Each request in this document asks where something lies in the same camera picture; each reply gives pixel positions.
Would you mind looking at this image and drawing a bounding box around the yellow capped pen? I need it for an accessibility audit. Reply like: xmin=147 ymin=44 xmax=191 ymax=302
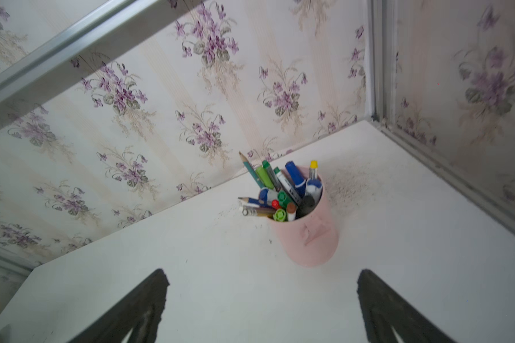
xmin=309 ymin=160 xmax=318 ymax=180

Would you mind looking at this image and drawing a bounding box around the green highlighter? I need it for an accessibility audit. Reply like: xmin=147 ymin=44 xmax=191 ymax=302
xmin=255 ymin=166 xmax=275 ymax=190

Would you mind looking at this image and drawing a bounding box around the green pencil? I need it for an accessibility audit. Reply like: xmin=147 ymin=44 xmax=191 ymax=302
xmin=239 ymin=152 xmax=265 ymax=189

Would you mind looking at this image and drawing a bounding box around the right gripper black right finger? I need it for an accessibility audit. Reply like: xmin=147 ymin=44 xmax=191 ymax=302
xmin=357 ymin=269 xmax=453 ymax=342

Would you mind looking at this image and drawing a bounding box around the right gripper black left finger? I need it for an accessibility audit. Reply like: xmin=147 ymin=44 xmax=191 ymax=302
xmin=71 ymin=269 xmax=170 ymax=342

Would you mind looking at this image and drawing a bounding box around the blue marker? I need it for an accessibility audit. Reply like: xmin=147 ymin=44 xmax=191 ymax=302
xmin=285 ymin=161 xmax=307 ymax=197

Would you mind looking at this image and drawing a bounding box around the pink pen cup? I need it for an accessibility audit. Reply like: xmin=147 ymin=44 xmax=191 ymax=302
xmin=268 ymin=175 xmax=338 ymax=267

